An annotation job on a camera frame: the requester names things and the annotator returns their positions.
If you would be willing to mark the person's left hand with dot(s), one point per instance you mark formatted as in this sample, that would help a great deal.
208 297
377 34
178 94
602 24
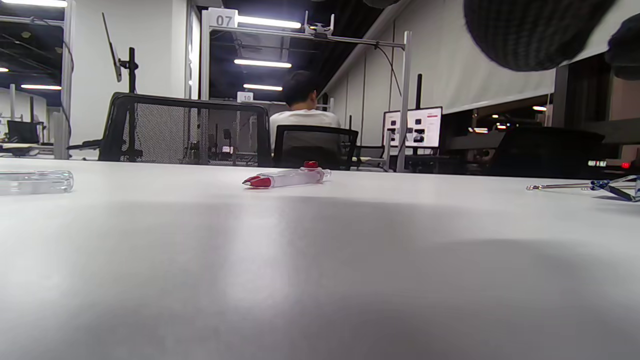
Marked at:
525 35

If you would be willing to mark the teal binder clip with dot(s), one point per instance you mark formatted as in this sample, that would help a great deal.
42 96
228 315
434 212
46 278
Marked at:
607 185

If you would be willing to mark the clear pen with red tip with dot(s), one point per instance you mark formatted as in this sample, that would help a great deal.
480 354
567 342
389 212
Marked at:
287 177

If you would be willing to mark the clear transparent pen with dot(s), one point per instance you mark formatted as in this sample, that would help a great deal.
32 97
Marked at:
35 182

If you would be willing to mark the monitor on black arm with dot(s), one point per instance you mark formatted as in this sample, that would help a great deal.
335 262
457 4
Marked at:
132 70

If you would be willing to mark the lit computer monitor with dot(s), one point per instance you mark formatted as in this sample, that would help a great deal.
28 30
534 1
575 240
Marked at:
425 125

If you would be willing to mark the white antenna device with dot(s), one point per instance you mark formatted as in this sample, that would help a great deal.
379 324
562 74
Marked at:
319 29

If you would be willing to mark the black swivel office chair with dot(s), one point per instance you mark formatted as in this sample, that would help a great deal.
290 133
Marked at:
312 145

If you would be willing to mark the ceiling light strip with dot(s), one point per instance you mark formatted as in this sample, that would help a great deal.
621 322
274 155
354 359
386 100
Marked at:
262 63
270 22
262 87

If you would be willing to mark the small white number sign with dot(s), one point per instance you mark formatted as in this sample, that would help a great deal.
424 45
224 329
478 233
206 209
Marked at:
245 97

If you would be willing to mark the large white number sign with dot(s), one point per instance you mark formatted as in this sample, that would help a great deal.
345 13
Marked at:
222 19

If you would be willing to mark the black mesh chair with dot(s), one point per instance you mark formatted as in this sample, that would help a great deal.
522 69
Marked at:
117 125

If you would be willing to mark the aluminium frame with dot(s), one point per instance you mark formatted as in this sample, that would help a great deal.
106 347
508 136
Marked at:
406 100

